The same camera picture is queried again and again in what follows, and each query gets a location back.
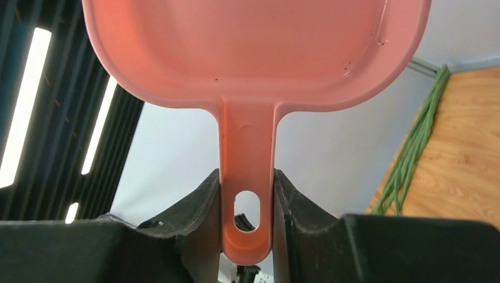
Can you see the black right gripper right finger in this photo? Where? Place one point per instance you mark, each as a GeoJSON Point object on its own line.
{"type": "Point", "coordinates": [311, 245]}

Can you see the pink plastic dustpan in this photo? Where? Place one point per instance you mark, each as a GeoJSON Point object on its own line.
{"type": "Point", "coordinates": [250, 63]}

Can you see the green long beans bunch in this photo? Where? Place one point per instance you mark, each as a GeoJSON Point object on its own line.
{"type": "Point", "coordinates": [397, 184]}

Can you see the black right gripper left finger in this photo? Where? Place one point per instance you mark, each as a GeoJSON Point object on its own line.
{"type": "Point", "coordinates": [181, 244]}

